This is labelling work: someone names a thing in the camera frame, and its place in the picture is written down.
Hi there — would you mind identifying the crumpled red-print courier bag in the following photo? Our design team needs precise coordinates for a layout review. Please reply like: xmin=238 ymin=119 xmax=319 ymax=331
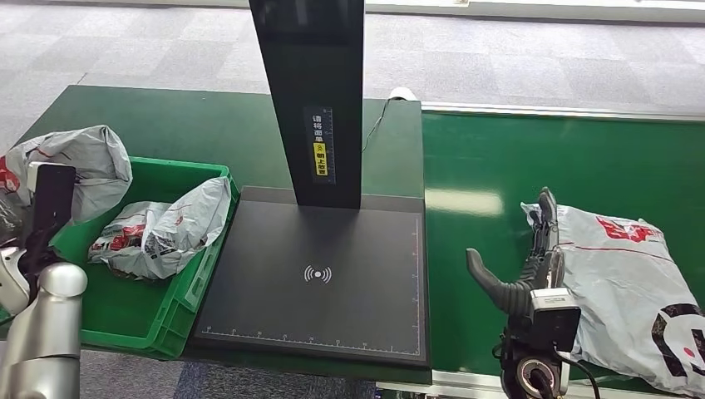
xmin=87 ymin=200 xmax=173 ymax=267

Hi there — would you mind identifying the green plastic bin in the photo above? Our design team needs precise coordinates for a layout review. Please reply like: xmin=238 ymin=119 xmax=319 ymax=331
xmin=50 ymin=156 xmax=241 ymax=361

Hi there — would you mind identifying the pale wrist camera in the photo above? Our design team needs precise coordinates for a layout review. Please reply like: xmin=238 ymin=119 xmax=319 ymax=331
xmin=527 ymin=287 xmax=583 ymax=354
xmin=27 ymin=162 xmax=77 ymax=234

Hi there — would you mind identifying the small white round object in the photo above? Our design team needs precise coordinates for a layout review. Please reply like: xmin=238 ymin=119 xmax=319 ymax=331
xmin=387 ymin=86 xmax=420 ymax=104

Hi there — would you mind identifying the black inbound scanner machine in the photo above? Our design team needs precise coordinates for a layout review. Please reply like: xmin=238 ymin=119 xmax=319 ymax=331
xmin=191 ymin=0 xmax=431 ymax=371

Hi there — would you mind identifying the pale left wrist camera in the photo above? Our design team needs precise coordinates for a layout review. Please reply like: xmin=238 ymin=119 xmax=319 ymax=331
xmin=27 ymin=162 xmax=77 ymax=234

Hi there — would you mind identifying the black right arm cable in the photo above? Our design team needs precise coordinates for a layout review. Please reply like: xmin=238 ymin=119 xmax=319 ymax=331
xmin=553 ymin=351 xmax=603 ymax=399

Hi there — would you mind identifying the large grey courier bag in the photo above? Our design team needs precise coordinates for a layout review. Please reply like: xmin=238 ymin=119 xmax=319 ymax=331
xmin=520 ymin=202 xmax=705 ymax=399

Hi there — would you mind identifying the smooth grey courier bag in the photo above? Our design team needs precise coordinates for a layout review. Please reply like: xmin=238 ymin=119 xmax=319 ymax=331
xmin=110 ymin=175 xmax=233 ymax=280

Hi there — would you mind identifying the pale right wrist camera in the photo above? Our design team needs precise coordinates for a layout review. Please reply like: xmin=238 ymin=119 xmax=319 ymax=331
xmin=527 ymin=287 xmax=583 ymax=354

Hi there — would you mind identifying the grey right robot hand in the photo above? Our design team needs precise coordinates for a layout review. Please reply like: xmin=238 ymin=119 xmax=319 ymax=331
xmin=466 ymin=187 xmax=565 ymax=318

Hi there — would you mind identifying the silver conveyor frame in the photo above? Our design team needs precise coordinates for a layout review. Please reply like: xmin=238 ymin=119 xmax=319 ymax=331
xmin=377 ymin=101 xmax=705 ymax=399

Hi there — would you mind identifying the thin black machine cable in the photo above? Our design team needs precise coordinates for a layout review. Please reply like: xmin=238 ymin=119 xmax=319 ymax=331
xmin=361 ymin=99 xmax=392 ymax=155

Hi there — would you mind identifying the black yellow label sticker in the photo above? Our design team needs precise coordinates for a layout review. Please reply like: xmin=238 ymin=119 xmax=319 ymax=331
xmin=303 ymin=106 xmax=337 ymax=186

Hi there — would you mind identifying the green conveyor belt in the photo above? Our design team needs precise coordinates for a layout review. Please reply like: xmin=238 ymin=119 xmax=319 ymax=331
xmin=422 ymin=112 xmax=705 ymax=396

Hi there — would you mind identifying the grey courier bag red stripe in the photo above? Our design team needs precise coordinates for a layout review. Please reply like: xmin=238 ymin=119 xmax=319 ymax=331
xmin=0 ymin=125 xmax=134 ymax=235

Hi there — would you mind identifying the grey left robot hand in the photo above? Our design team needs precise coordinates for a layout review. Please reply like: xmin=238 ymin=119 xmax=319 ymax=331
xmin=0 ymin=191 xmax=33 ymax=247

